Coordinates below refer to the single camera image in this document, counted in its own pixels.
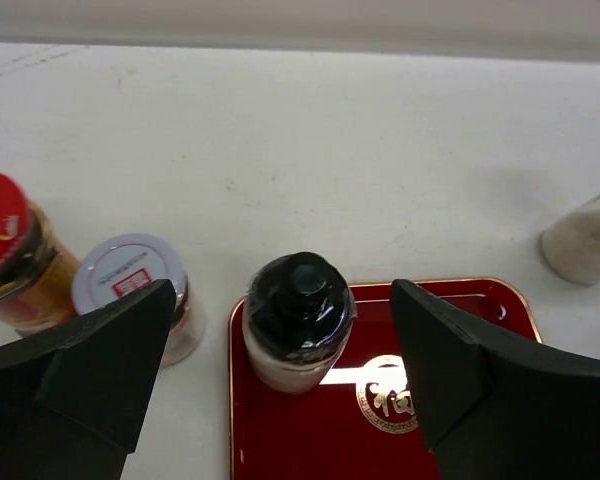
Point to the tall red-lid sauce jar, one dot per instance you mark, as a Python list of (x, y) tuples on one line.
[(36, 270)]

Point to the red lacquer tray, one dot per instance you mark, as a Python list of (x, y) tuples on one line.
[(358, 423)]

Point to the black-cap white bottle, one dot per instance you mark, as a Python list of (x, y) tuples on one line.
[(297, 318)]

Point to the grey-lid condiment jar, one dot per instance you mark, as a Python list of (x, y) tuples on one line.
[(128, 262)]

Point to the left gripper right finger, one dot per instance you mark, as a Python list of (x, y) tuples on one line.
[(490, 403)]

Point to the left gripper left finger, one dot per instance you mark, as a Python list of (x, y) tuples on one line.
[(73, 398)]

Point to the black-top salt grinder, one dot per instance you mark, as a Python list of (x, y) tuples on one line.
[(570, 247)]

